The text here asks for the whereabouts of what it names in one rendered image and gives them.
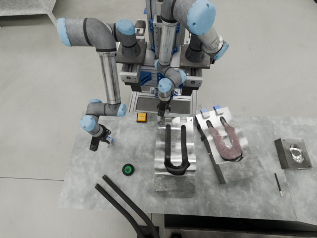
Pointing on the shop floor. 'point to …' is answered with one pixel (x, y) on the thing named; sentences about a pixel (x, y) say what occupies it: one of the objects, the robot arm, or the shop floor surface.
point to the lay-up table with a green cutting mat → (28, 8)
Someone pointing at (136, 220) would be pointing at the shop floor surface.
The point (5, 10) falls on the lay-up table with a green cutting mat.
